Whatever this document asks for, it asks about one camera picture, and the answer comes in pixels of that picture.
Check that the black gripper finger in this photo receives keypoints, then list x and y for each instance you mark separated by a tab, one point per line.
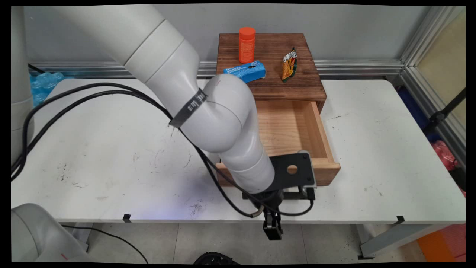
268	229
277	229

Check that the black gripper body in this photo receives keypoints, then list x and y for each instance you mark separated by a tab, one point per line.
269	201

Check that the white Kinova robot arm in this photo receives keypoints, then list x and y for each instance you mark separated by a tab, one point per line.
208	111

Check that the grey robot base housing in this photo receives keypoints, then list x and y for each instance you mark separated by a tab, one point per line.
37	238

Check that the black round floor object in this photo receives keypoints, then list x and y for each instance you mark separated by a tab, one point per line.
215	258

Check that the grey table leg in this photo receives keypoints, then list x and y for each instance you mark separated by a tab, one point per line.
394	240

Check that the black tape marker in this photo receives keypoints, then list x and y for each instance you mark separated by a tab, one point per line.
126	218
400	219

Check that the brown wooden drawer cabinet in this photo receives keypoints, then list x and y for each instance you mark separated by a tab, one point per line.
275	74

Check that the blue rectangular box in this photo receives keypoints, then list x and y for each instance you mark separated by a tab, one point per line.
247	71

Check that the colourful snack packet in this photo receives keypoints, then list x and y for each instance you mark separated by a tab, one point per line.
289	66

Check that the orange plastic bottle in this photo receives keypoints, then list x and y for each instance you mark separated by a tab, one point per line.
247	44

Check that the orange box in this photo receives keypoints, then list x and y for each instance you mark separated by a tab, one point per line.
444	243

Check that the blue bag under table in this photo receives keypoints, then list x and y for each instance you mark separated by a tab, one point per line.
418	111

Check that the red plastic bag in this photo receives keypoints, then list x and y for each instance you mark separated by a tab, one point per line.
444	154

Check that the white table leg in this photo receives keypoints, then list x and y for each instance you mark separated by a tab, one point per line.
82	234

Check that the black stand pole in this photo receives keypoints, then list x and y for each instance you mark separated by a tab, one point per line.
444	111

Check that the blue plastic wrap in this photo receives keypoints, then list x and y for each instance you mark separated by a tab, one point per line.
44	87

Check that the black wrist camera mount plate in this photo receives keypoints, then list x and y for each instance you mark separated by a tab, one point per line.
293	178

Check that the horizontal aluminium frame rail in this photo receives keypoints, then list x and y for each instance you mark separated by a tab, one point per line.
353	69

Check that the aluminium corner frame post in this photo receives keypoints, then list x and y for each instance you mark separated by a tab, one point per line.
427	44

